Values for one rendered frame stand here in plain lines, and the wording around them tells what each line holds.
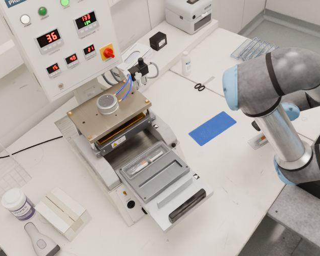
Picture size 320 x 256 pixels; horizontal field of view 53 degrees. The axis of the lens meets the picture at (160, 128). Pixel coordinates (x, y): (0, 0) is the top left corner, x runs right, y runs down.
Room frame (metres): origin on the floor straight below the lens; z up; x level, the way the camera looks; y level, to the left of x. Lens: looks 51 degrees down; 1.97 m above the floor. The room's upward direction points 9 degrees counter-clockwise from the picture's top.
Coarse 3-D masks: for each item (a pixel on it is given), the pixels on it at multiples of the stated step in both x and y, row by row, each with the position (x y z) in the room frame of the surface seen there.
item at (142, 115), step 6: (138, 114) 0.83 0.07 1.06; (144, 114) 0.82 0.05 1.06; (132, 120) 0.80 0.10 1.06; (138, 120) 0.80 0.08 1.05; (120, 126) 0.78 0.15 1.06; (126, 126) 0.77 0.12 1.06; (114, 132) 0.76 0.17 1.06; (120, 132) 0.76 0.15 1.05; (102, 138) 0.74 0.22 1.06; (108, 138) 0.73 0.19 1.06
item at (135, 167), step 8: (160, 144) 0.71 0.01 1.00; (152, 152) 0.68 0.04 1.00; (160, 152) 0.67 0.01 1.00; (136, 160) 0.65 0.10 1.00; (144, 160) 0.65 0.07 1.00; (152, 160) 0.64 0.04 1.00; (128, 168) 0.63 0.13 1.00; (136, 168) 0.62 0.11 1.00; (144, 168) 0.61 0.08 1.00; (128, 176) 0.59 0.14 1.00
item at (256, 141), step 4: (256, 136) 0.84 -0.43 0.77; (260, 136) 0.84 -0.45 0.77; (264, 136) 0.83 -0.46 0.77; (248, 140) 0.82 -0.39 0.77; (252, 140) 0.82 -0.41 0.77; (256, 140) 0.82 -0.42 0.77; (260, 140) 0.82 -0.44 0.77; (264, 140) 0.81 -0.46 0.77; (252, 144) 0.80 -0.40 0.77; (256, 144) 0.80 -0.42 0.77; (260, 144) 0.79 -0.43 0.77
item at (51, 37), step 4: (52, 32) 0.91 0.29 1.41; (44, 36) 0.90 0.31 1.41; (48, 36) 0.90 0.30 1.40; (52, 36) 0.91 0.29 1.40; (56, 36) 0.92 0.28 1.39; (40, 40) 0.89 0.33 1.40; (44, 40) 0.89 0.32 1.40; (48, 40) 0.90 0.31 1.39; (52, 40) 0.91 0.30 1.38; (44, 44) 0.89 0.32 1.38
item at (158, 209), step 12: (120, 180) 0.62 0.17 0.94; (180, 180) 0.56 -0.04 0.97; (192, 180) 0.55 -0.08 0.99; (132, 192) 0.55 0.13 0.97; (168, 192) 0.50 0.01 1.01; (180, 192) 0.52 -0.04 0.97; (192, 192) 0.51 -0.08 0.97; (144, 204) 0.49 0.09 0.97; (156, 204) 0.49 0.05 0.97; (168, 204) 0.48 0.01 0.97; (180, 204) 0.47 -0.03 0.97; (156, 216) 0.44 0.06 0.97; (180, 216) 0.43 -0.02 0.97; (168, 228) 0.40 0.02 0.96
